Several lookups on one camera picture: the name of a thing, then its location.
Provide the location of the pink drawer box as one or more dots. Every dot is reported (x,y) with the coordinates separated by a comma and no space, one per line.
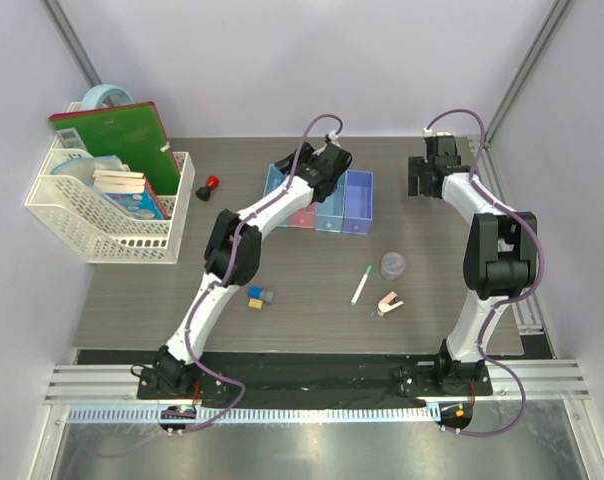
(304,218)

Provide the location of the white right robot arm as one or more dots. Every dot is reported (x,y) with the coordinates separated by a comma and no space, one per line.
(500,263)

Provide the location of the light blue drawer box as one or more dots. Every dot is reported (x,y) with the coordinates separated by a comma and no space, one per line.
(275,178)

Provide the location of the clear blue plastic pouch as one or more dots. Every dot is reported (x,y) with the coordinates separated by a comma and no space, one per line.
(83,168)

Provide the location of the light blue tape roll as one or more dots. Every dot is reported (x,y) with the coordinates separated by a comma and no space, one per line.
(97,96)

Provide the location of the white mesh file organizer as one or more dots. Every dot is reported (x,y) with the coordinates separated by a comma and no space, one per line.
(98,229)

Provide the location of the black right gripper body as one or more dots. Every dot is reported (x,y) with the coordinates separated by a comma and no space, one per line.
(418,167)

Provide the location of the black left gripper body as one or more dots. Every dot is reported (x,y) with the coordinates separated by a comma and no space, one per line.
(308,156)

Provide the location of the red black stamp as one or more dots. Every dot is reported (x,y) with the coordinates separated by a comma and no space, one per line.
(204,193)

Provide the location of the white slotted cable duct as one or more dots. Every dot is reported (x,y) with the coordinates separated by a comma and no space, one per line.
(183,414)

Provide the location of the green white marker pen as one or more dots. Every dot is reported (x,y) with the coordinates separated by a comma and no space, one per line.
(358,291)

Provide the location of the purple drawer box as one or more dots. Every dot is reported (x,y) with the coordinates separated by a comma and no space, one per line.
(358,202)

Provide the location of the stack of notebooks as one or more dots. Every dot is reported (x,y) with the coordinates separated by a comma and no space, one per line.
(119,182)

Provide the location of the blue grey pencil sharpener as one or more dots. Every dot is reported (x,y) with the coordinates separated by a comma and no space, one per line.
(258,293)

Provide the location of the clear paperclip jar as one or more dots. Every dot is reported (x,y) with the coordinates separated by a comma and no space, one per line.
(393,265)

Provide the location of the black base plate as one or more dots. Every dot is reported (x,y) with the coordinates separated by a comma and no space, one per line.
(298,381)

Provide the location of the green folder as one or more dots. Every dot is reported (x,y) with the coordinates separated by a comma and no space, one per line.
(134,133)

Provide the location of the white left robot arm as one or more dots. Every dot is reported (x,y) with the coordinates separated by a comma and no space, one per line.
(232,258)

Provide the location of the pink staple remover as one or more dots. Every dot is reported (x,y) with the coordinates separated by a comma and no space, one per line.
(388,304)

